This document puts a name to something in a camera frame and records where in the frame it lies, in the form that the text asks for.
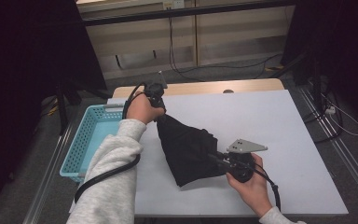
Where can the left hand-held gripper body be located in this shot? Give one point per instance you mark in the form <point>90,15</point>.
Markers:
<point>156,93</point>

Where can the person's left hand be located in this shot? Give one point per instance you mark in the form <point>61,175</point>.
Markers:
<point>141,109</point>

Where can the black tripod stand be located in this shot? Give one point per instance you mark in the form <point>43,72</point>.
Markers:
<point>316,81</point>

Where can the white wall socket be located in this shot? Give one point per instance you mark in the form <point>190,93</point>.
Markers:
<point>172,3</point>

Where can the black pants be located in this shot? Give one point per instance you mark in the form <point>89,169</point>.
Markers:
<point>186,149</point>

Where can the light wooden table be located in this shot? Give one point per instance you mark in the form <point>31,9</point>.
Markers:
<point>199,87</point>

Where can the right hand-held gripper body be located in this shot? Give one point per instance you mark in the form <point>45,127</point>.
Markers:
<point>242,165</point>

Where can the person's right hand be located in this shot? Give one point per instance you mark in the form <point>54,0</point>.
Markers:
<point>254,193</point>

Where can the white table cover sheet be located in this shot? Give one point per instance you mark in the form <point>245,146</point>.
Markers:
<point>261,118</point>

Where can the metal floor rail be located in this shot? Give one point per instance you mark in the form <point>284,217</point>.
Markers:
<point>48,174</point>
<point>335,137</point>

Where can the white plug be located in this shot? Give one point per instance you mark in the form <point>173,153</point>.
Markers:
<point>330,109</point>

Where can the large black curtain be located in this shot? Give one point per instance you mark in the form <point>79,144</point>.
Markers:
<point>18,62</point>

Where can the black stand legs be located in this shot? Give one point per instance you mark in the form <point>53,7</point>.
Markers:
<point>62,105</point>

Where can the grey table grommet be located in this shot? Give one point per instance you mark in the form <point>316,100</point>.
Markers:
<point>228,91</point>

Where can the light blue plastic basket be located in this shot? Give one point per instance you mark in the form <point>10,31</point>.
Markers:
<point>84,137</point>

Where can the black horizontal bar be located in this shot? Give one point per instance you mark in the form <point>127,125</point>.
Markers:
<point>183,12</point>

